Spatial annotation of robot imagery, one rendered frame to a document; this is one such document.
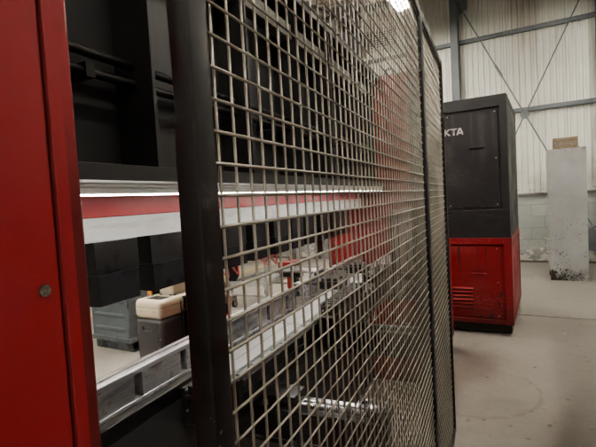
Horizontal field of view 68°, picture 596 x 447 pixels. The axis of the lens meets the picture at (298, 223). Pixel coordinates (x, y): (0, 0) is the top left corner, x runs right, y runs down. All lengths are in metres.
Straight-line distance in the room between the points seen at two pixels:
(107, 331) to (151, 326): 1.92
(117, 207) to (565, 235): 6.94
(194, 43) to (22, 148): 0.18
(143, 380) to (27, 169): 1.04
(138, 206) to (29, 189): 0.91
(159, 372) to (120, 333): 3.47
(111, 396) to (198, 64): 1.10
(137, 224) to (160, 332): 1.85
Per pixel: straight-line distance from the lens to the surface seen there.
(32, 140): 0.45
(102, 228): 1.24
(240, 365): 1.25
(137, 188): 1.04
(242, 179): 1.45
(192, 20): 0.35
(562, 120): 9.45
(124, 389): 1.37
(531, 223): 9.42
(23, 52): 0.47
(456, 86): 9.52
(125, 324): 4.82
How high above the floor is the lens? 1.42
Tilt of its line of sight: 3 degrees down
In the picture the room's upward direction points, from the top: 3 degrees counter-clockwise
